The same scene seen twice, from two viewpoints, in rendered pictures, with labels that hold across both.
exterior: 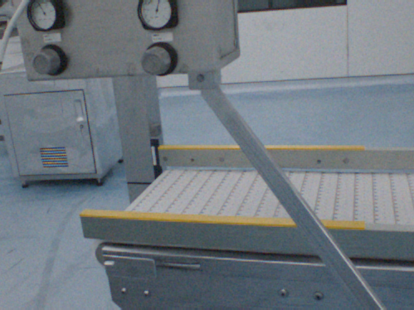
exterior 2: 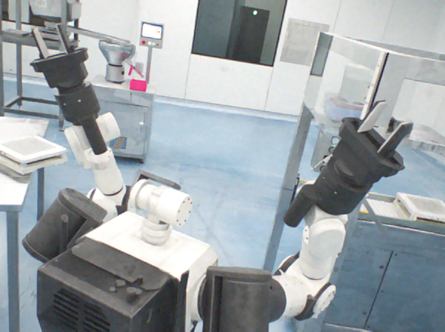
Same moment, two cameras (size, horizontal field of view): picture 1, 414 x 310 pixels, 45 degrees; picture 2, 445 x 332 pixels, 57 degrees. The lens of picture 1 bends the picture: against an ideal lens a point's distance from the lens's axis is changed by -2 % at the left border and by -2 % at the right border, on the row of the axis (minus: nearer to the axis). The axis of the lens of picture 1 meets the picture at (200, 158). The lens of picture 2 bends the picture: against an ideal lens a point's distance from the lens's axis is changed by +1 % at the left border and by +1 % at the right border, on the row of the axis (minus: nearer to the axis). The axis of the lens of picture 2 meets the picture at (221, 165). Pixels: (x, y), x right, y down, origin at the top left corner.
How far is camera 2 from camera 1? 164 cm
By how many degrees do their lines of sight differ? 19
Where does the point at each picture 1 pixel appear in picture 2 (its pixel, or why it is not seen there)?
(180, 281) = not seen: hidden behind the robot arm
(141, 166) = (290, 184)
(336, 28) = (263, 80)
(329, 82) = (252, 112)
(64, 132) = (129, 129)
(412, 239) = (385, 218)
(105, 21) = not seen: hidden behind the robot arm
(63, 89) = (135, 104)
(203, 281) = not seen: hidden behind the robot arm
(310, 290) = (359, 227)
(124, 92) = (293, 161)
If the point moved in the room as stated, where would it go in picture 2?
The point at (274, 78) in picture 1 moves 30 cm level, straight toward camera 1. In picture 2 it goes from (219, 102) to (221, 107)
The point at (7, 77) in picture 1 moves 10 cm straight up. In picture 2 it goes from (99, 89) to (100, 78)
